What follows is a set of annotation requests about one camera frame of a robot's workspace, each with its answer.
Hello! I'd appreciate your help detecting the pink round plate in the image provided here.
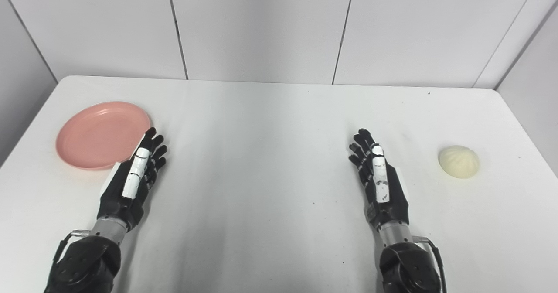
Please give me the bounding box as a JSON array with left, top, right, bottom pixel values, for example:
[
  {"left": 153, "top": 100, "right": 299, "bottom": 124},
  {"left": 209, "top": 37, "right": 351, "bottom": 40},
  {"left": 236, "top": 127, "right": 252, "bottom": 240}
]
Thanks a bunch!
[{"left": 56, "top": 102, "right": 151, "bottom": 171}]

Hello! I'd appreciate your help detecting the white steamed bun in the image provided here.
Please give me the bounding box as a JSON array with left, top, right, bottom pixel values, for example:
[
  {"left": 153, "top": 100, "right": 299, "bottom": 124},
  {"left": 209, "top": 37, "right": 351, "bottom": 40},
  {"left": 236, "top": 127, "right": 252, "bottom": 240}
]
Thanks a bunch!
[{"left": 438, "top": 145, "right": 480, "bottom": 179}]

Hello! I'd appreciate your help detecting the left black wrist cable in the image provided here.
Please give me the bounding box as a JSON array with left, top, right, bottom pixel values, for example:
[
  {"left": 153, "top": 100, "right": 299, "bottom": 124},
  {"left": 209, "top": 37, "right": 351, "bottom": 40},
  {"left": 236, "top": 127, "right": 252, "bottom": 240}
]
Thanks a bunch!
[{"left": 51, "top": 229, "right": 91, "bottom": 276}]

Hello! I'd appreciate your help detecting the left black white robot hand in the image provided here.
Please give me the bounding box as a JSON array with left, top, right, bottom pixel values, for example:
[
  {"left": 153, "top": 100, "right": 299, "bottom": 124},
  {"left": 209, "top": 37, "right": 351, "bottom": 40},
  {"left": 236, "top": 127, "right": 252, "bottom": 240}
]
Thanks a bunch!
[{"left": 97, "top": 127, "right": 168, "bottom": 232}]

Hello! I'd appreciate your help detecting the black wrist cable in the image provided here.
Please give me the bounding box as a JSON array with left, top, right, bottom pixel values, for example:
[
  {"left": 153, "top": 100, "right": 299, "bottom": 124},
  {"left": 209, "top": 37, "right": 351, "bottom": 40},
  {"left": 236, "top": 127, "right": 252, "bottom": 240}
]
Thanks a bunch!
[
  {"left": 412, "top": 235, "right": 448, "bottom": 293},
  {"left": 51, "top": 229, "right": 91, "bottom": 276}
]

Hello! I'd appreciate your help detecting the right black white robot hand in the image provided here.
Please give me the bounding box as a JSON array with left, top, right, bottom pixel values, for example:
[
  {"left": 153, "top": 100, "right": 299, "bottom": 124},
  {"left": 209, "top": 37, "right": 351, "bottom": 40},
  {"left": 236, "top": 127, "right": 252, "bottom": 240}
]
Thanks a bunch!
[{"left": 348, "top": 129, "right": 410, "bottom": 231}]

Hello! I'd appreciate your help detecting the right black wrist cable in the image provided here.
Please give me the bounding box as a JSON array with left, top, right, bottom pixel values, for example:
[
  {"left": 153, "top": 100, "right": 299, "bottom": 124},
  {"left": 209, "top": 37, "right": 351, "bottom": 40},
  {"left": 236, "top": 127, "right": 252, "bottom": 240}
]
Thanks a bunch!
[{"left": 412, "top": 235, "right": 448, "bottom": 293}]

